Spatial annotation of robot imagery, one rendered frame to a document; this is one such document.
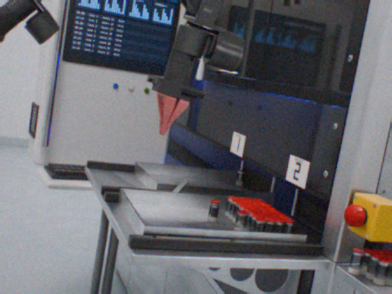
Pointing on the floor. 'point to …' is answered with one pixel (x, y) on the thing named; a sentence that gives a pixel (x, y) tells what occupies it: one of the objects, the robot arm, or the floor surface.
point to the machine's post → (360, 145)
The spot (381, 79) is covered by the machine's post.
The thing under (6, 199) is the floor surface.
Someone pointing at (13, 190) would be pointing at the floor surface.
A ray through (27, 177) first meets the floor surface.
